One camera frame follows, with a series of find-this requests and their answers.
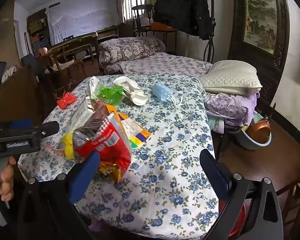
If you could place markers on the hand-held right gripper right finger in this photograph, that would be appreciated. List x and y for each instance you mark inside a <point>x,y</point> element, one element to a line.
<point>215,175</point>

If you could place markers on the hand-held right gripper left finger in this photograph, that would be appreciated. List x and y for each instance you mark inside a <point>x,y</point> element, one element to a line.
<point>86,177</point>

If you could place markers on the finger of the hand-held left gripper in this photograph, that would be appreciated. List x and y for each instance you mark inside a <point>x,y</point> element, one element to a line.
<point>48,128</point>

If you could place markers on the pink clear wrapper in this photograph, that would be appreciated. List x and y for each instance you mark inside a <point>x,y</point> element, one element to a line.
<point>53,149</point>

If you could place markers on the red snack bag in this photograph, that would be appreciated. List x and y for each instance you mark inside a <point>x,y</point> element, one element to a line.
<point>107,150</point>

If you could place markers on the red bin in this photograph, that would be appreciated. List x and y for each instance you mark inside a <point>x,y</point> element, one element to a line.
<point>240,217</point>

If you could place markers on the white packet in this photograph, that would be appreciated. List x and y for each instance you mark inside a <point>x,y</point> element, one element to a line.
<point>93,85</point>

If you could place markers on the green plastic wrapper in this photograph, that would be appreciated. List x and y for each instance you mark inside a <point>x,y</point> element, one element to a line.
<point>110,93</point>

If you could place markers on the white plastic wrapper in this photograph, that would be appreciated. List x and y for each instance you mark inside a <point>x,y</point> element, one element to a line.
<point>135,95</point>

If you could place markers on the person's left hand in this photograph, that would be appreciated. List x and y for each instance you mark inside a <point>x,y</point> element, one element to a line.
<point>7,177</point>

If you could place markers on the yellow wrapper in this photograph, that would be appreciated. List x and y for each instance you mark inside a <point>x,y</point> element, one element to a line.
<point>68,145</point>

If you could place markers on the orange snack packet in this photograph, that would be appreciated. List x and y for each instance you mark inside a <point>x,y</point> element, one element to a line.
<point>112,173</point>

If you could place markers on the orange mesh net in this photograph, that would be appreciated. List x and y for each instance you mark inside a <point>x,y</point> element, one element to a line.
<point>66,101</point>

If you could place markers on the white carton box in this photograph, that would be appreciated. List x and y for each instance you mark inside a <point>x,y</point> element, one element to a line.
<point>80,115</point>

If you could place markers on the brown wooden cabinet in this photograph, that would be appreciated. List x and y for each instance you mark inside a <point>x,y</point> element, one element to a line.
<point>17,97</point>

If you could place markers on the blue basin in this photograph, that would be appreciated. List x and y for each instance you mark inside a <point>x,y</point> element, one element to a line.
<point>252,145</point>

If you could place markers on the pastel folded cloth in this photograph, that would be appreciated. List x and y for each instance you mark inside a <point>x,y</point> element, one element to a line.
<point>216,125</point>

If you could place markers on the blue floral blanket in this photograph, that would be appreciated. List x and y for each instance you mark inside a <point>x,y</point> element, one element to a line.
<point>165,155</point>

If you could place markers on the copper pot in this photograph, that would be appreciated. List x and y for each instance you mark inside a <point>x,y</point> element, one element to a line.
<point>258,131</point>

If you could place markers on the colourful paper card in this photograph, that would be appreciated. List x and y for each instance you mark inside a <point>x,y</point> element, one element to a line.
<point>135,132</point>

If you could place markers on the dark blue chair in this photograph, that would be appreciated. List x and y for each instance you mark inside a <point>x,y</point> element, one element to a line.
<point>31,63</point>

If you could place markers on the purple folded blanket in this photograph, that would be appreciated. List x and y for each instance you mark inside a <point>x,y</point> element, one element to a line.
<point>227,107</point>

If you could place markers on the small white cloth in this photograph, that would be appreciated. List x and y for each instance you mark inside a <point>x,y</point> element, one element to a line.
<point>8,72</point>

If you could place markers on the wooden armchair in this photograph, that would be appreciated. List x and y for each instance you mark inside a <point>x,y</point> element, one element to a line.
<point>62,55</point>

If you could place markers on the long wooden desk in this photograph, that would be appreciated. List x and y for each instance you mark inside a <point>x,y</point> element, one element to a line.
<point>77,38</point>

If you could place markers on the cluttered wooden shelf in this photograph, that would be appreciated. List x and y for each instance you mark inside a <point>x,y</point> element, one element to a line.
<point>37,30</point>

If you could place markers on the blue face mask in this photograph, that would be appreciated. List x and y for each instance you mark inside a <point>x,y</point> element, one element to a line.
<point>162,91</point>

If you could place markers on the cream quilted pillow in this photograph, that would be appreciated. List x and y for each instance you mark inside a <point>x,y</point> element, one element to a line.
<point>230,76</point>

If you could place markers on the floral pink pillow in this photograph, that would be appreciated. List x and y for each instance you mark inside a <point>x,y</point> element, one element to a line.
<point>130,48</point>

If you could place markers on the white sheet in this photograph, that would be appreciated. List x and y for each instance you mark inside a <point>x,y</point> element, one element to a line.
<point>85,17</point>

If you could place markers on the purple floral bedsheet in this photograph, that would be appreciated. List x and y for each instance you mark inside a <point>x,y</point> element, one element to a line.
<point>165,65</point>

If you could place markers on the black metal coat stand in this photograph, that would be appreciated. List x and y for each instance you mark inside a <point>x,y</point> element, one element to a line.
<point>211,47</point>

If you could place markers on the white hanging cloth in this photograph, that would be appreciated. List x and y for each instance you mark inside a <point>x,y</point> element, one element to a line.
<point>190,45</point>

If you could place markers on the dark wooden chair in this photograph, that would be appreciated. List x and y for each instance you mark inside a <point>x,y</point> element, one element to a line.
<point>142,17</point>

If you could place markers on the orange table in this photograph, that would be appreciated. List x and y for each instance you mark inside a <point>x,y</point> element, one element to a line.
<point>162,27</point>

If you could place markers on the dark-framed landscape painting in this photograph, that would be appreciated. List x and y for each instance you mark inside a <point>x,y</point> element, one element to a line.
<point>260,17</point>

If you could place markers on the black jacket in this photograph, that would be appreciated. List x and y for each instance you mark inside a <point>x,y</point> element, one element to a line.
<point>180,5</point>

